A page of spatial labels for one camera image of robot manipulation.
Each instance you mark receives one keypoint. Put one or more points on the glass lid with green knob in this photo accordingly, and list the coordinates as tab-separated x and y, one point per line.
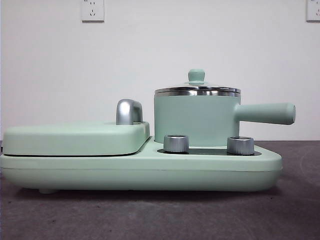
196	76

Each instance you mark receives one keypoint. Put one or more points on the silver control knob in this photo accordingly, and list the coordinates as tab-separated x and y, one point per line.
176	143
240	145

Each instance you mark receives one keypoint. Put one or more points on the black control panel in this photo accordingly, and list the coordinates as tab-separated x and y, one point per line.
207	151

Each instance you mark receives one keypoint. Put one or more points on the mint green hinged grill cover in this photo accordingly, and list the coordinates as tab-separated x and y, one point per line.
62	140

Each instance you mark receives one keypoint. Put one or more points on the mint green breakfast machine base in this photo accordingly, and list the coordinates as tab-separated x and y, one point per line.
75	172

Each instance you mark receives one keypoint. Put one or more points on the white wall socket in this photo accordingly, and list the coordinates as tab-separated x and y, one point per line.
313	10
92	11

